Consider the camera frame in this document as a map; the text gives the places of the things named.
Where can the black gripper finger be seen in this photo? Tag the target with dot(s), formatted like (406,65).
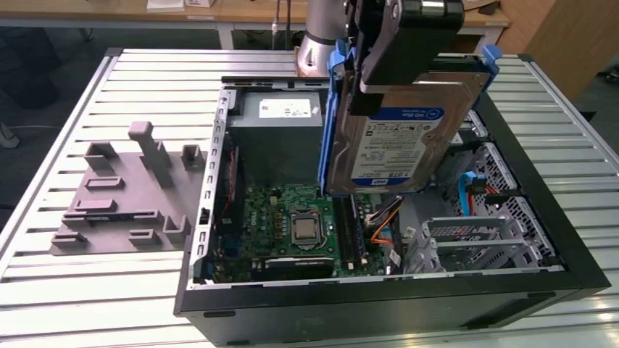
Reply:
(367,103)

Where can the hard disk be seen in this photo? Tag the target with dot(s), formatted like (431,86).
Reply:
(396,152)

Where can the metal disk bay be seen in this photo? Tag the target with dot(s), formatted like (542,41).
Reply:
(479,243)

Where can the brown cardboard piece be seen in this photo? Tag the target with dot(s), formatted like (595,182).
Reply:
(483,7)

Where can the grey power supply unit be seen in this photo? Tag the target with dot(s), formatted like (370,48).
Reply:
(275,152)

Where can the wooden cabinet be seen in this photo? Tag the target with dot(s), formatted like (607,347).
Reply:
(566,43)

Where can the CPU socket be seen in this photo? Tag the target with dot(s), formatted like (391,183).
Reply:
(307,213)

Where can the black RAM slot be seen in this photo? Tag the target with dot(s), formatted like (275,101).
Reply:
(356,224)
(344,232)

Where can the green motherboard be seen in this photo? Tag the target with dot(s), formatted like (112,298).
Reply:
(271,203)

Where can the silver CPU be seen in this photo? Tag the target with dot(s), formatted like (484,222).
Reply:
(305,229)

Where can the small white box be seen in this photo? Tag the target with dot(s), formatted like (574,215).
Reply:
(200,3)

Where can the black graphics card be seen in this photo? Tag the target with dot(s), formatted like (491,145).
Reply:
(295,265)

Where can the white paper sheet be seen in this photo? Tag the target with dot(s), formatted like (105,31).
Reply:
(164,4)

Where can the grey parts rack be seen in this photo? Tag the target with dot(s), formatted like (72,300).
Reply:
(125,188)

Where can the black PC case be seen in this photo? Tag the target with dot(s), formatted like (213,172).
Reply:
(337,319)

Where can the wooden desk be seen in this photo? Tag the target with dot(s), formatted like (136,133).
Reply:
(96,12)

